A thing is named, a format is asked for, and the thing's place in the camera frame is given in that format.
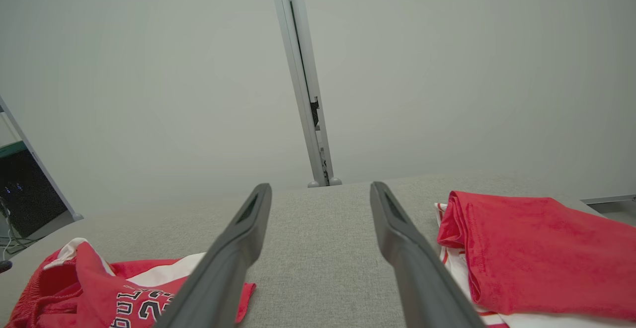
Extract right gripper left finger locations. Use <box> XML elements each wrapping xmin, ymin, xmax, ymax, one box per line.
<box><xmin>154</xmin><ymin>183</ymin><xmax>273</xmax><ymax>328</ymax></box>

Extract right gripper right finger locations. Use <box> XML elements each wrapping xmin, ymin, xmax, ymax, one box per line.
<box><xmin>370</xmin><ymin>181</ymin><xmax>485</xmax><ymax>328</ymax></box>

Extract red basketball jersey top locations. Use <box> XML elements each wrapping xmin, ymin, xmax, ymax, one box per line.
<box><xmin>435</xmin><ymin>190</ymin><xmax>636</xmax><ymax>328</ymax></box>

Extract red basketball shorts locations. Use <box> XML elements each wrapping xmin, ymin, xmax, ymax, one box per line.
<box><xmin>5</xmin><ymin>238</ymin><xmax>256</xmax><ymax>328</ymax></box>

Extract grey partition support leg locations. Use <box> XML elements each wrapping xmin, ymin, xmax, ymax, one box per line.
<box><xmin>0</xmin><ymin>95</ymin><xmax>83</xmax><ymax>222</ymax></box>

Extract grey partition bottom rail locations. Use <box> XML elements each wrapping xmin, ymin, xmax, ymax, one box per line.
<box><xmin>579</xmin><ymin>195</ymin><xmax>636</xmax><ymax>205</ymax></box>

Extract grey partition joint post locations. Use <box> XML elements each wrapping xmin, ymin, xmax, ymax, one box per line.
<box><xmin>268</xmin><ymin>0</ymin><xmax>334</xmax><ymax>187</ymax></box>

